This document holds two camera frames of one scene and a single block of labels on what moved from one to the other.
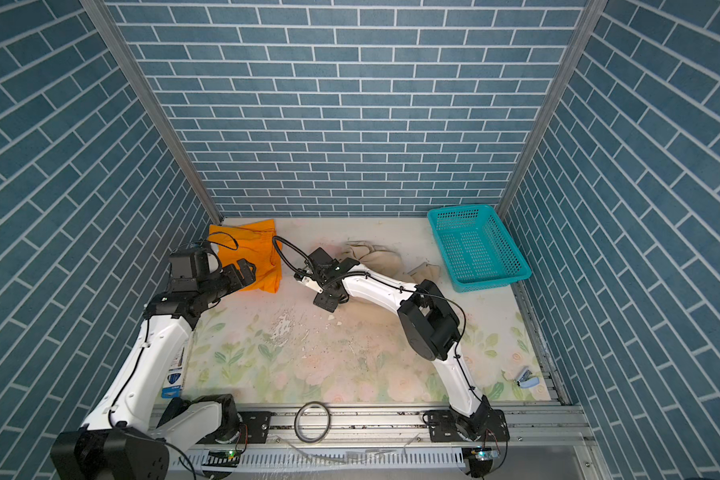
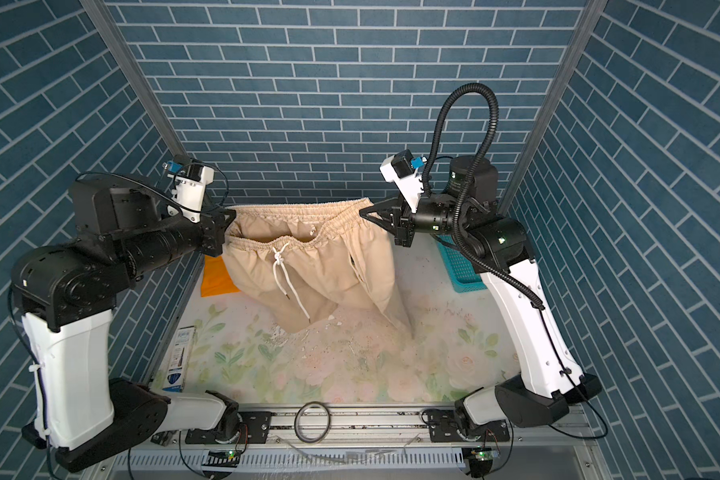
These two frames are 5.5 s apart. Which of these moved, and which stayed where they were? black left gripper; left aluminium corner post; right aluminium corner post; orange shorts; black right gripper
Moved: orange shorts; black left gripper; black right gripper
Stayed: right aluminium corner post; left aluminium corner post
